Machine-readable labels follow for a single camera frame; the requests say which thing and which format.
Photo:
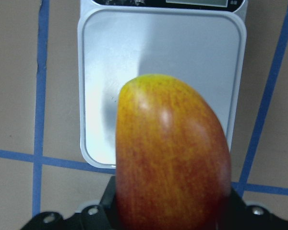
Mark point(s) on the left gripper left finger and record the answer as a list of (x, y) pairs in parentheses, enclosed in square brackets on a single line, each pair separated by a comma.
[(100, 216)]

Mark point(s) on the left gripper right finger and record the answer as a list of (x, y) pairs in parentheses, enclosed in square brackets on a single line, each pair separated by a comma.
[(240, 216)]

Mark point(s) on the red yellow mango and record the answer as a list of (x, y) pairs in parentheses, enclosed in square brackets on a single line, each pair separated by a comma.
[(172, 160)]

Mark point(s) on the silver kitchen scale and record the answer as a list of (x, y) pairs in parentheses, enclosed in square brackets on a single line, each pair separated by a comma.
[(200, 43)]

